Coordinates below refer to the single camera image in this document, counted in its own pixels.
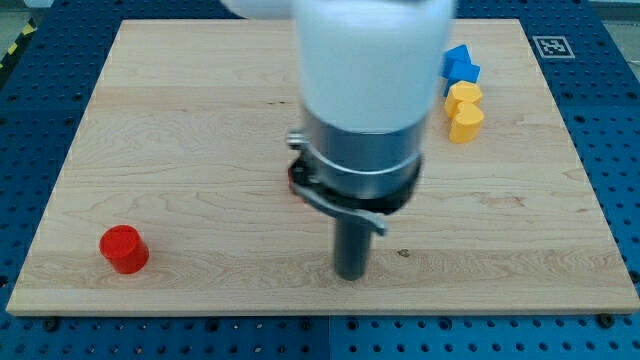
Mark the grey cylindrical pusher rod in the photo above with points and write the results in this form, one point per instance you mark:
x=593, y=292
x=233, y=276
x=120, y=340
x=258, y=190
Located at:
x=351, y=249

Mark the yellow heart block lower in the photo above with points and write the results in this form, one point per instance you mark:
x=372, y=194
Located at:
x=466, y=122

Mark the wooden board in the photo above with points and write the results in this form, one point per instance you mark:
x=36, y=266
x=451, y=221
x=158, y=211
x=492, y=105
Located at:
x=184, y=140

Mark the blue cube block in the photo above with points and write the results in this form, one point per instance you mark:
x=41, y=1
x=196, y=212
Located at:
x=459, y=71

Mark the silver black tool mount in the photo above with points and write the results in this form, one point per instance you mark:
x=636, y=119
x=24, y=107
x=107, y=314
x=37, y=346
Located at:
x=355, y=175

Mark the fiducial marker tag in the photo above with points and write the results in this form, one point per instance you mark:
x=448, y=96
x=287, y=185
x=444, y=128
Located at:
x=553, y=47

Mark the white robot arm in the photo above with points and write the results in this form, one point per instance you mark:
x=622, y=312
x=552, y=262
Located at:
x=368, y=76

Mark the blue triangle block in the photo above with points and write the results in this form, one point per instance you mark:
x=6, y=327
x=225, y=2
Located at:
x=454, y=55

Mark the red cylinder block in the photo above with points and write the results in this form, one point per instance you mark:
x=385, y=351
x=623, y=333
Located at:
x=123, y=247

